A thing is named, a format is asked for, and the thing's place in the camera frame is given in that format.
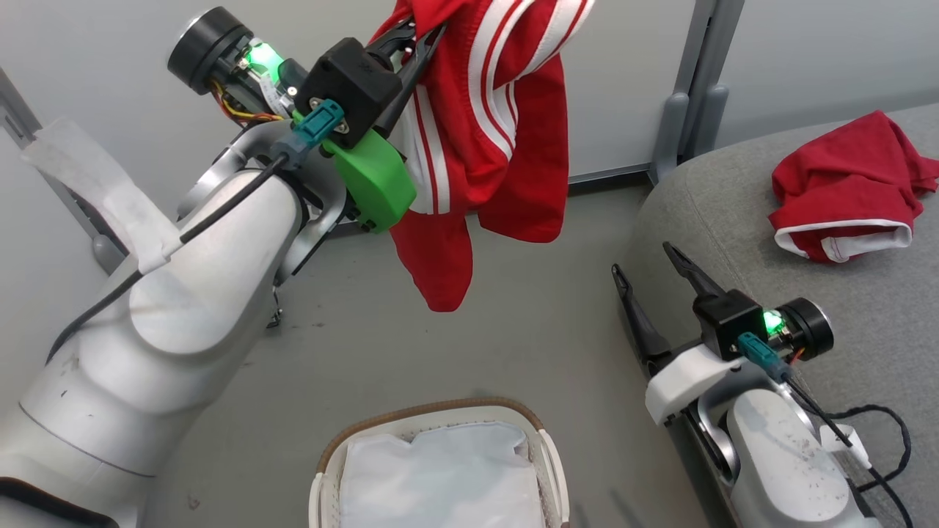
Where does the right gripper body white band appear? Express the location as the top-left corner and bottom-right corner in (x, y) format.
(645, 296), (836, 427)

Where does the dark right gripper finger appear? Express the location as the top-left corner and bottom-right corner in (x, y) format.
(611, 264), (672, 362)
(662, 242), (728, 299)

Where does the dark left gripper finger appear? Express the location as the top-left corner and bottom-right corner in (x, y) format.
(374, 24), (447, 140)
(365, 18), (420, 65)

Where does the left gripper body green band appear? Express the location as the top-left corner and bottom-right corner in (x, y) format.
(167, 6), (417, 235)

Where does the red garment with white stripes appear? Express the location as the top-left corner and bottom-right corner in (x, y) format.
(367, 0), (596, 313)

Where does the red garment with white hem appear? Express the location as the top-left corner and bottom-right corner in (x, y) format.
(768, 110), (939, 264)

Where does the grey fabric sofa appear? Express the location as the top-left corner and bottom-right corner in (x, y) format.
(613, 103), (939, 528)

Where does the white cloth basket liner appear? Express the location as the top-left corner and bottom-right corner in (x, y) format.
(339, 422), (548, 528)

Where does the white laundry basket brown rim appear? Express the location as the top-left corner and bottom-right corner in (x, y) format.
(308, 397), (571, 528)

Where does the grey partition bottom rail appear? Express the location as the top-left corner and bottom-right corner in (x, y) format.
(568, 162), (655, 186)

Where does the grey partition post rounded foot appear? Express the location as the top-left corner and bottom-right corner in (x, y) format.
(648, 0), (717, 186)
(690, 0), (746, 159)

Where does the white cable tag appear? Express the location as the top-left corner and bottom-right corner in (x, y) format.
(819, 423), (874, 471)

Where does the white strap on arm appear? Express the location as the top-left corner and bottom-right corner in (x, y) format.
(20, 117), (183, 274)

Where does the grey partition post with bracket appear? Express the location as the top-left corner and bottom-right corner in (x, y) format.
(0, 68), (101, 244)

